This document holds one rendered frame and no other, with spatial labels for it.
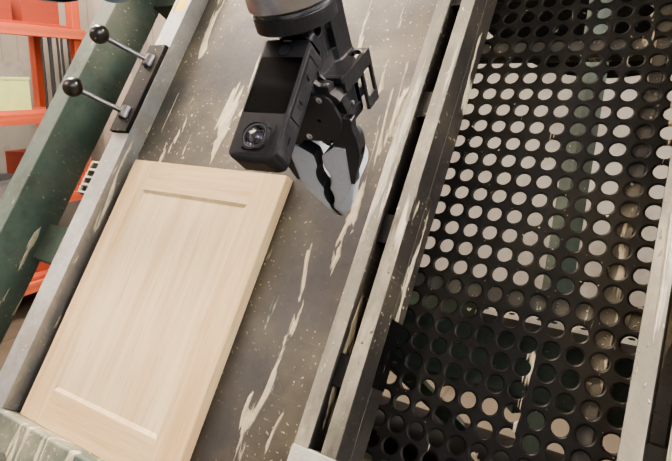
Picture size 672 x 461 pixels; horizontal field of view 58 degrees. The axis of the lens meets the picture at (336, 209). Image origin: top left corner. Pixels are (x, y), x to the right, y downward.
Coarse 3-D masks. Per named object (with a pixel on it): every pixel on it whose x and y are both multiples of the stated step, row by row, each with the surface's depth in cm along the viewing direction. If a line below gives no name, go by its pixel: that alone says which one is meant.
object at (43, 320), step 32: (192, 0) 127; (192, 32) 128; (160, 96) 123; (128, 160) 118; (96, 192) 115; (96, 224) 114; (64, 256) 112; (64, 288) 110; (32, 320) 108; (32, 352) 106; (0, 384) 105; (32, 384) 107
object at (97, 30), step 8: (96, 24) 117; (96, 32) 116; (104, 32) 117; (96, 40) 117; (104, 40) 118; (112, 40) 119; (128, 48) 120; (136, 56) 121; (144, 56) 122; (152, 56) 122; (144, 64) 122
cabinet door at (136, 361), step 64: (128, 192) 114; (192, 192) 105; (256, 192) 98; (128, 256) 107; (192, 256) 99; (256, 256) 92; (64, 320) 107; (128, 320) 100; (192, 320) 94; (64, 384) 101; (128, 384) 95; (192, 384) 88; (128, 448) 89; (192, 448) 86
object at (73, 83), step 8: (64, 80) 114; (72, 80) 113; (80, 80) 115; (64, 88) 113; (72, 88) 113; (80, 88) 114; (72, 96) 115; (88, 96) 116; (96, 96) 116; (104, 104) 117; (112, 104) 118; (120, 112) 118; (128, 112) 119
